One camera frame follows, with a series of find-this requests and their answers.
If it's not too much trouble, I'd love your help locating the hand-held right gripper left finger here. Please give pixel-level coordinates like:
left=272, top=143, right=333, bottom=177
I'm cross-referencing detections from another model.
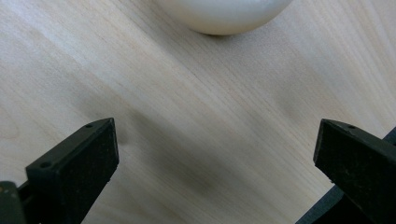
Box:
left=25, top=117, right=120, bottom=224

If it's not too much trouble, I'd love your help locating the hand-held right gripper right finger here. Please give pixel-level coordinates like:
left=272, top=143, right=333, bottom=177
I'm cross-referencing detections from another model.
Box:
left=313, top=118, right=396, bottom=224

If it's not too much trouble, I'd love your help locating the white round bowl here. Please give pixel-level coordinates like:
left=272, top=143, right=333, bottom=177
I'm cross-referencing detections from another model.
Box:
left=154, top=0, right=294, bottom=36

